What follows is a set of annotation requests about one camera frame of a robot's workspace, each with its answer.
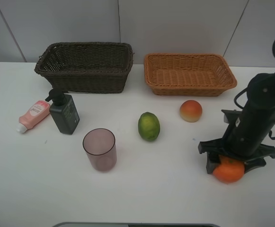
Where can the orange tangerine fruit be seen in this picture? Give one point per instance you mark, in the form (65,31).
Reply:
(229,170)

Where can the pink translucent plastic cup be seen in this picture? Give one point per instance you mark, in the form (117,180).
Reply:
(100,147)

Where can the green lime fruit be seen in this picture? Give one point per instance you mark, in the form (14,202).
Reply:
(148,126)

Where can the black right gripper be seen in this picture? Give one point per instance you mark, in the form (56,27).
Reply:
(242,140)

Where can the dark brown wicker basket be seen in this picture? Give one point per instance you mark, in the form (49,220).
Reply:
(86,67)

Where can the dark green pump bottle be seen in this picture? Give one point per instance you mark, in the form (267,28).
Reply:
(63,111)

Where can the pink lotion bottle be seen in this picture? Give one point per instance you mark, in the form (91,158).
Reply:
(36,113)

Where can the red yellow peach fruit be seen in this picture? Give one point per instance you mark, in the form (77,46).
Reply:
(191,111)

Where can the orange wicker basket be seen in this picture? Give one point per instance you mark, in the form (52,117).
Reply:
(195,74)

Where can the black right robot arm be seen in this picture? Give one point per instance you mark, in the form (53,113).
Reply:
(261,94)

